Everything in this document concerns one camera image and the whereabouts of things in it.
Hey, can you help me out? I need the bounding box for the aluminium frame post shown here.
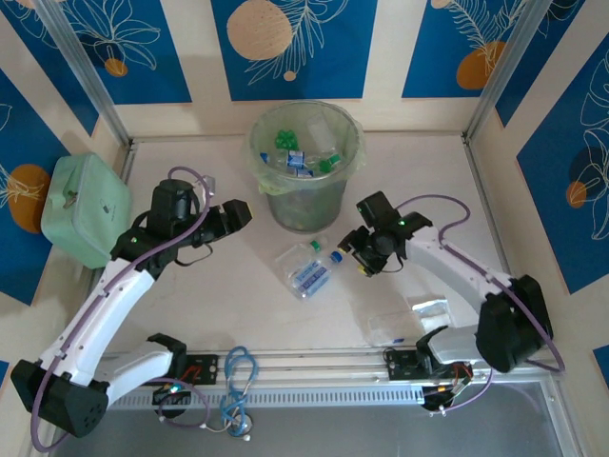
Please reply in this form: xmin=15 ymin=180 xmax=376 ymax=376
xmin=35 ymin=0 xmax=132 ymax=147
xmin=463 ymin=0 xmax=556 ymax=144

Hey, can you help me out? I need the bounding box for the aluminium mounting rail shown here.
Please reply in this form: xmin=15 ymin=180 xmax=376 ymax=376
xmin=42 ymin=345 xmax=560 ymax=389

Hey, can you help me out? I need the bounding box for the clear bottle blue cap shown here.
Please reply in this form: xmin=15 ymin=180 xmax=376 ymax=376
xmin=290 ymin=250 xmax=344 ymax=301

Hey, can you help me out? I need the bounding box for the mint green zip case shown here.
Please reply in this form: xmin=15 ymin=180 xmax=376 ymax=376
xmin=40 ymin=151 xmax=134 ymax=270

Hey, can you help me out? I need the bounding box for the blue stethoscope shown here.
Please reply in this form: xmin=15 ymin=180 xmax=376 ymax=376
xmin=217 ymin=346 xmax=261 ymax=442

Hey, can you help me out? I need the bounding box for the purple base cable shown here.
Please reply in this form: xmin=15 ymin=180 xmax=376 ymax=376
xmin=421 ymin=364 xmax=496 ymax=419
xmin=155 ymin=378 xmax=211 ymax=429

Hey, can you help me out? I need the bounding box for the aluminium side rail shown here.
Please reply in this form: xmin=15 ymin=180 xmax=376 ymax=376
xmin=463 ymin=135 xmax=539 ymax=344

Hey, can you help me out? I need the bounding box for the grey round waste bin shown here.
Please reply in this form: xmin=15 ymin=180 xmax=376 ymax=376
xmin=250 ymin=102 xmax=362 ymax=234

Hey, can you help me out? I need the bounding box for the pale green bin liner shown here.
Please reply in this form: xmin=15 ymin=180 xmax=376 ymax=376
xmin=245 ymin=101 xmax=367 ymax=196

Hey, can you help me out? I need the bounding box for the silver foil pouch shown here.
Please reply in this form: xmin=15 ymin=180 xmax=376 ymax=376
xmin=407 ymin=294 xmax=452 ymax=332

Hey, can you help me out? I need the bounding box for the grey slotted cable duct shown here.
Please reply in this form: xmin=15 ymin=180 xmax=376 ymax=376
xmin=107 ymin=385 xmax=427 ymax=411

